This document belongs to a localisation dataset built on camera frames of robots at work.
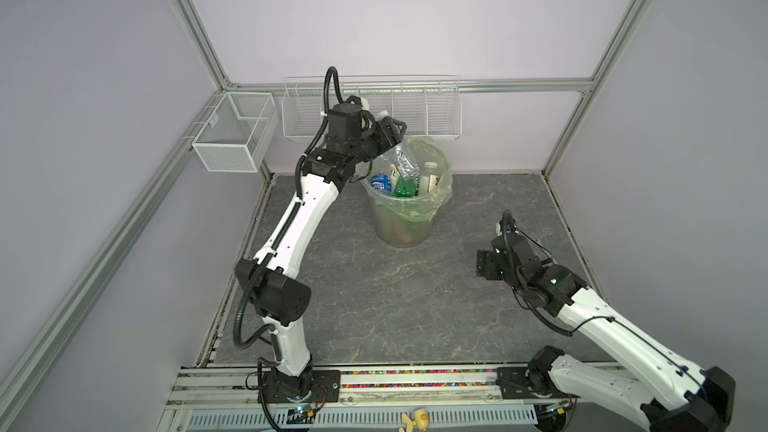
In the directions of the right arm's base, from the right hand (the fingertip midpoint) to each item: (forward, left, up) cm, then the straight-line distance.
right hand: (494, 256), depth 78 cm
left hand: (+20, +24, +25) cm, 40 cm away
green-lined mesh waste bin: (+12, +23, 0) cm, 26 cm away
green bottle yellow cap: (+21, +23, +4) cm, 32 cm away
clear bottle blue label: (+21, +30, +8) cm, 38 cm away
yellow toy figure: (-34, +20, -13) cm, 42 cm away
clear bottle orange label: (+23, +16, +6) cm, 29 cm away
